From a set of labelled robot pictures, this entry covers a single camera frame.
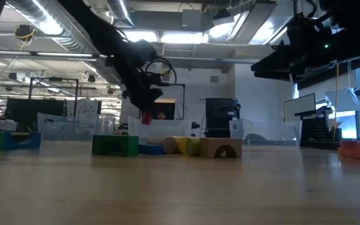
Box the yellow ceiling cable reel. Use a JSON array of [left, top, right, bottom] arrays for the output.
[[14, 24, 37, 43]]

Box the natural wood cylinder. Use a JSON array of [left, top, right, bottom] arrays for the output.
[[163, 136, 178, 154]]

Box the long horizontal ceiling pipe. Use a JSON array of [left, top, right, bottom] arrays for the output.
[[0, 49, 262, 65]]

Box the light green wooden cylinder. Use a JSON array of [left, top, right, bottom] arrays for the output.
[[185, 137, 201, 156]]

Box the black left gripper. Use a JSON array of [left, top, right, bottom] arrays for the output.
[[106, 54, 165, 116]]

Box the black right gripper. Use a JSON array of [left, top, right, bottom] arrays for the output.
[[250, 24, 336, 81]]

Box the grey ceiling box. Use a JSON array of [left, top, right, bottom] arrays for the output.
[[181, 8, 203, 28]]

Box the blue arch block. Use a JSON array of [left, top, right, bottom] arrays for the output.
[[4, 131, 42, 150]]

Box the white display board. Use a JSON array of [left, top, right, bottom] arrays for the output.
[[282, 92, 318, 123]]

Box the yellow hanging cable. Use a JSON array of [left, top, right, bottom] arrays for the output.
[[333, 64, 340, 141]]

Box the rectangular silver duct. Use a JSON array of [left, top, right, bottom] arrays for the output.
[[206, 0, 296, 46]]

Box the yellow wooden cylinder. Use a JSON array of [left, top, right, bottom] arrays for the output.
[[175, 136, 189, 154]]

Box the bright ceiling light panel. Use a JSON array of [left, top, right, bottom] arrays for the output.
[[122, 29, 208, 44]]

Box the natural wood arch block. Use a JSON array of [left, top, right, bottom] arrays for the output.
[[199, 137, 243, 159]]

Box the black partition screen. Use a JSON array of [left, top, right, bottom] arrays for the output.
[[4, 97, 68, 132]]

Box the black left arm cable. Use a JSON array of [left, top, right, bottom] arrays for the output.
[[144, 57, 178, 87]]

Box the narrow silver spiral duct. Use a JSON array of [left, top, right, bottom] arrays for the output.
[[104, 0, 136, 28]]

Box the blue wooden plank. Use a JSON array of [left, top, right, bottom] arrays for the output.
[[138, 144, 166, 156]]

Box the tall black cabinet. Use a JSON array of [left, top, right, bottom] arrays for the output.
[[205, 97, 241, 139]]

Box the black perforated cart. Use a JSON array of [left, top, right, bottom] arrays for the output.
[[301, 106, 343, 149]]

